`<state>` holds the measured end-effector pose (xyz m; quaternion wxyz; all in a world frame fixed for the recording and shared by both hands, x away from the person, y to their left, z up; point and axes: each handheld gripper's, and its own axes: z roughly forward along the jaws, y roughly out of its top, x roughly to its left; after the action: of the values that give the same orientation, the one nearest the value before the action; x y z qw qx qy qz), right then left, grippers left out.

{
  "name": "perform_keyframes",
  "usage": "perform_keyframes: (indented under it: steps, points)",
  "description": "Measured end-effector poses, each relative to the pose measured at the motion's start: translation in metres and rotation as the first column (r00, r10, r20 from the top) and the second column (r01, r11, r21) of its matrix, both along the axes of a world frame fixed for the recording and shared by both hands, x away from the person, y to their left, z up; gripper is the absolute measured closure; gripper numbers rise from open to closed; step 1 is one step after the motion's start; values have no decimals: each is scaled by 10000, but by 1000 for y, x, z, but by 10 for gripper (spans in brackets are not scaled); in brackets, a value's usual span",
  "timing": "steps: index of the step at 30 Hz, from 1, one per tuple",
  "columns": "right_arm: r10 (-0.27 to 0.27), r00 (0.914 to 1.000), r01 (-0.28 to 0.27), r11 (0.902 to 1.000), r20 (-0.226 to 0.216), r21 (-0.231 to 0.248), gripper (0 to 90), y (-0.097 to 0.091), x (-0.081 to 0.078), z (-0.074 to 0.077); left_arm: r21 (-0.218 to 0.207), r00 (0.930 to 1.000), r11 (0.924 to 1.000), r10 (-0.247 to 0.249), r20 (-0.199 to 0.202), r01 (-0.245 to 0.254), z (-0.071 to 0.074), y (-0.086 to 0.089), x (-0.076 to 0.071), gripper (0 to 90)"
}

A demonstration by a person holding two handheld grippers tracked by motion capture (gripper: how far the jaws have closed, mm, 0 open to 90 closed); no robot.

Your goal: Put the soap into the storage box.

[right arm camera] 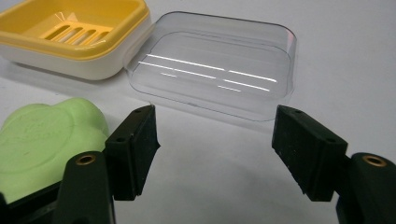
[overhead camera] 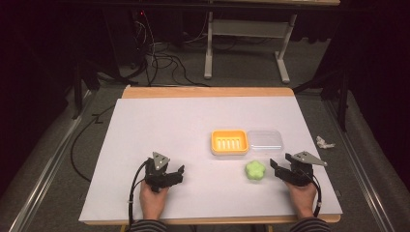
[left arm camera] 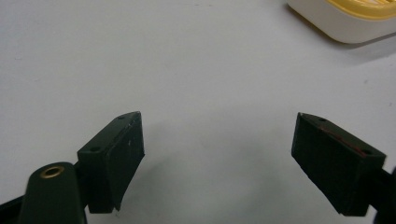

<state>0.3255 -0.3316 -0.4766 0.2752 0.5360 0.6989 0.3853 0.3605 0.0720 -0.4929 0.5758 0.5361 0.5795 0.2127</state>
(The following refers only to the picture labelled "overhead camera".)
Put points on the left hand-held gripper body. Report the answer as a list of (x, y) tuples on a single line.
[(156, 175)]

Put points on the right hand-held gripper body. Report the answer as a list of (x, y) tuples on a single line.
[(301, 172)]

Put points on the person's right hand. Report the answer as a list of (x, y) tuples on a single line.
[(302, 198)]

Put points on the person's left hand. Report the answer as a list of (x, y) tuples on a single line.
[(152, 203)]

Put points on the green flower-shaped soap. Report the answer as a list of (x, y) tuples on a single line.
[(255, 170)]

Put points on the clear plastic soap dish lid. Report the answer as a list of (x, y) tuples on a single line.
[(265, 140)]

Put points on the white table cover sheet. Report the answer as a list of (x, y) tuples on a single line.
[(180, 135)]

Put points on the crumpled white paper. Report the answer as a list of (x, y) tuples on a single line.
[(324, 142)]

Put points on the orange soap dish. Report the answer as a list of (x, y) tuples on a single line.
[(229, 142)]

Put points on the black metal stand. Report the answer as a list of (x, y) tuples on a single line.
[(341, 96), (79, 90)]

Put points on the metal floor rail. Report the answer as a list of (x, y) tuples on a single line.
[(357, 161), (48, 164)]

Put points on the white metal desk frame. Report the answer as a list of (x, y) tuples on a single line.
[(251, 29)]

